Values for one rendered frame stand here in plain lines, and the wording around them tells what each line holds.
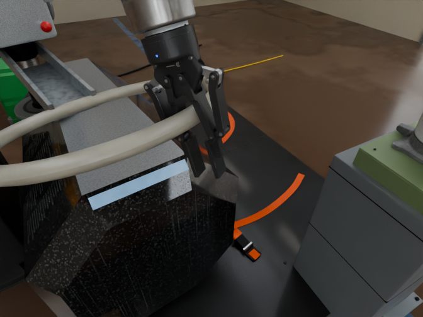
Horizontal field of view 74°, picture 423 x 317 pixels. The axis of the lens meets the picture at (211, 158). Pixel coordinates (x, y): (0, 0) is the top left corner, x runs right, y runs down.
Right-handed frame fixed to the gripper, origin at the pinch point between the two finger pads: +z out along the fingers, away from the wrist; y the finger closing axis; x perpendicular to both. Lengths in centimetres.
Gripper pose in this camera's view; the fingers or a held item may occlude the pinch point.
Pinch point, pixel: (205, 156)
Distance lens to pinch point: 47.4
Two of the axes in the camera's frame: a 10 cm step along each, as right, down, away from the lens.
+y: -8.6, -0.1, 5.1
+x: -4.4, 5.2, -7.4
